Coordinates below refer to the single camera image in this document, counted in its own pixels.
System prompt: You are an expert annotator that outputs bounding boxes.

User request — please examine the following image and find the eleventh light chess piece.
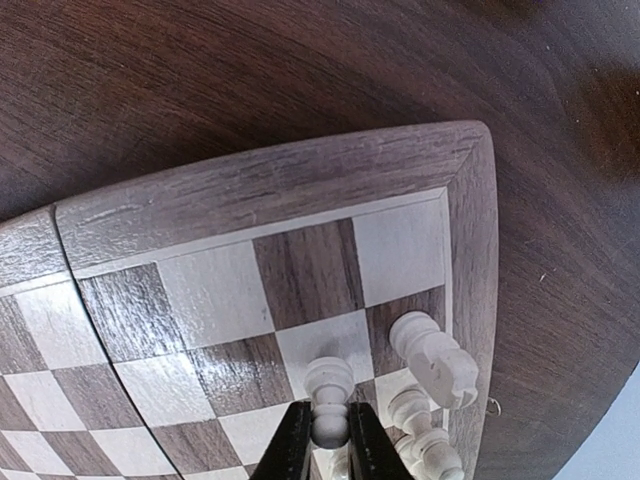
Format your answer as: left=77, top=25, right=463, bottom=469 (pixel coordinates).
left=387, top=388, right=432, bottom=437

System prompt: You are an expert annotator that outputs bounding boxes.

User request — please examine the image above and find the light knight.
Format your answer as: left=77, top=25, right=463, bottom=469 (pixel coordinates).
left=389, top=311, right=479, bottom=410

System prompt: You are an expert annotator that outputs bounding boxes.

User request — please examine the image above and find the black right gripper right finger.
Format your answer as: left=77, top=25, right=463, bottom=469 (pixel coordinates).
left=348, top=402, right=410, bottom=480

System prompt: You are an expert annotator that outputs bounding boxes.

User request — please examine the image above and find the wooden chess board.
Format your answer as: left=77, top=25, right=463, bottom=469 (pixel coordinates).
left=1, top=121, right=498, bottom=479

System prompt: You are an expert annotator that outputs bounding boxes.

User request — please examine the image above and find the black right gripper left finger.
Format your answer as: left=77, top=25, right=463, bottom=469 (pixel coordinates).
left=254, top=401, right=312, bottom=480

